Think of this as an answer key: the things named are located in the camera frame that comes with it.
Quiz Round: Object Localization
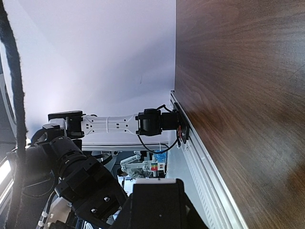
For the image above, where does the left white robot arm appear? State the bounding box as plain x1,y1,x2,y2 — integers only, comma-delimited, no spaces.
5,108,182,229

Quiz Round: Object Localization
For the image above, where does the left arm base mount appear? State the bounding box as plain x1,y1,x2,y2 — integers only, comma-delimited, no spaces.
173,102,190,144

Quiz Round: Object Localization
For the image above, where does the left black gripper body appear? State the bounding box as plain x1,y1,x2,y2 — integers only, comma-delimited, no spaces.
55,162,127,229

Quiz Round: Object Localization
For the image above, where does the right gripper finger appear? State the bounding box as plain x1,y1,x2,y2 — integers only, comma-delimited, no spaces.
110,178,208,229

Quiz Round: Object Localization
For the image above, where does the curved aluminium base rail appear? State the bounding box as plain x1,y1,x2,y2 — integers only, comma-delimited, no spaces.
169,90,248,229

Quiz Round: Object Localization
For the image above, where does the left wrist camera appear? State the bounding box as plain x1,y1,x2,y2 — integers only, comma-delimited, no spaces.
36,195,71,229

